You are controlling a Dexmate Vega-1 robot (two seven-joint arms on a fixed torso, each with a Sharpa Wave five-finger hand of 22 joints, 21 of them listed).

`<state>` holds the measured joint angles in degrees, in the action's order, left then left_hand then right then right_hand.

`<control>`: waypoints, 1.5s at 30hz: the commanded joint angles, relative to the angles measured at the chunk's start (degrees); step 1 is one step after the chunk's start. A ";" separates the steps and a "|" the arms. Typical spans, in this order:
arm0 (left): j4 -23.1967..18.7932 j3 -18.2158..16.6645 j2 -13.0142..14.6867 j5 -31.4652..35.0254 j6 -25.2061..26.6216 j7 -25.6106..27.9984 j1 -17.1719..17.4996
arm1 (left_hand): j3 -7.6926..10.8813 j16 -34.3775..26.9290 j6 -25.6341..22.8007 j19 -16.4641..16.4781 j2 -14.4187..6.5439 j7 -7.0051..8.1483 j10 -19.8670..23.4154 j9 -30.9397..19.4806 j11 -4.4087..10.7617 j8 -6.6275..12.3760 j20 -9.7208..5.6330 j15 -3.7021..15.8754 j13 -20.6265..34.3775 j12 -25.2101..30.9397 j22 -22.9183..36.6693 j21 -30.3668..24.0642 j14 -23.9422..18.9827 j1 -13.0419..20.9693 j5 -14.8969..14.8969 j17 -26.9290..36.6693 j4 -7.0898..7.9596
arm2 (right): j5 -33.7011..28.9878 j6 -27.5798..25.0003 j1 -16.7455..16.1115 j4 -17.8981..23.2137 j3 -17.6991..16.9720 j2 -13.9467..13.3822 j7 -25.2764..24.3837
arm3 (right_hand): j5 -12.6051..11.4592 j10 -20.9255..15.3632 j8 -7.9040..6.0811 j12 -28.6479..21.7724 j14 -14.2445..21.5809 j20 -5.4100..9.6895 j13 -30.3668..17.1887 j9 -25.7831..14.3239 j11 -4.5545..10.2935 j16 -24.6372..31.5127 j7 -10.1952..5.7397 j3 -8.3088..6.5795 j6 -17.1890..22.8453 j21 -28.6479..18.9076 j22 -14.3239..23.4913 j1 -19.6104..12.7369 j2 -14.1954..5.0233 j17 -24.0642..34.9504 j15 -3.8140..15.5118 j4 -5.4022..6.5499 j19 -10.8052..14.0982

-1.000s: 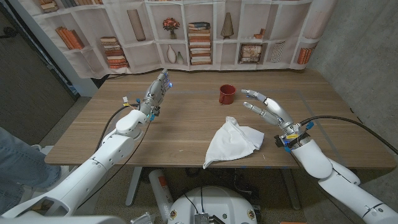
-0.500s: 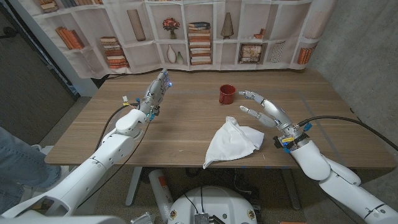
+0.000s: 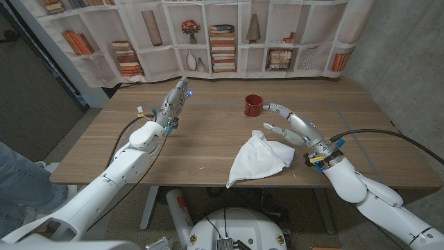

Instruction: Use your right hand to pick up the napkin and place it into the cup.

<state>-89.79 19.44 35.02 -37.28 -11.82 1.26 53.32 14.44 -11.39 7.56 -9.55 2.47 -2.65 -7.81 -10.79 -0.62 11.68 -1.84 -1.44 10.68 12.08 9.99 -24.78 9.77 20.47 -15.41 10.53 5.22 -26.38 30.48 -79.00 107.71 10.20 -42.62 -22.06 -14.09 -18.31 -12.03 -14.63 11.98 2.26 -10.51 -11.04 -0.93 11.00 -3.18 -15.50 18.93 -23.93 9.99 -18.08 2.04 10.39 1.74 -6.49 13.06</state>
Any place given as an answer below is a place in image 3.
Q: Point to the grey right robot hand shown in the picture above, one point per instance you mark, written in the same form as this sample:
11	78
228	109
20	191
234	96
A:
308	133

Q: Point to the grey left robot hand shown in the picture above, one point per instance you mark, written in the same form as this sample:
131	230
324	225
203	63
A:
170	106

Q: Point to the white cloth napkin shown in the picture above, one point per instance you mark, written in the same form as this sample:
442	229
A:
256	163

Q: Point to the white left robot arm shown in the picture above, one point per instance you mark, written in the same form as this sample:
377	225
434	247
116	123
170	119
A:
100	196

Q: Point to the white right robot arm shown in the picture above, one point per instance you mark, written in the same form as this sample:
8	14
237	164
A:
381	205

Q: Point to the red enamel cup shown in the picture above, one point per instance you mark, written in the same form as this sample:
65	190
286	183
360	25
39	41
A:
252	107

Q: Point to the printed bookshelf backdrop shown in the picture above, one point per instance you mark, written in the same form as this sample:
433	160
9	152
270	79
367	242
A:
156	62

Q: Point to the grey table leg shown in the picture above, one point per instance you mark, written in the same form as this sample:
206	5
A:
326	212
149	208

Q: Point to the white cylinder with orange label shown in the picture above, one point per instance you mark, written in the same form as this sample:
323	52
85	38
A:
178	212

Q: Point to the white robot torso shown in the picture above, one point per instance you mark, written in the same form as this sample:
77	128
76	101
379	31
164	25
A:
243	225

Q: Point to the white chair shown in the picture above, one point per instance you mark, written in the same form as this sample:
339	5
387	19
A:
74	192

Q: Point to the grey perforated cabinet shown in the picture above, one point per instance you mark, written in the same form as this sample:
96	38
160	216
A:
31	104

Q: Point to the person in blue jeans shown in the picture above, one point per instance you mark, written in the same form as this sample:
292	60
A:
24	187

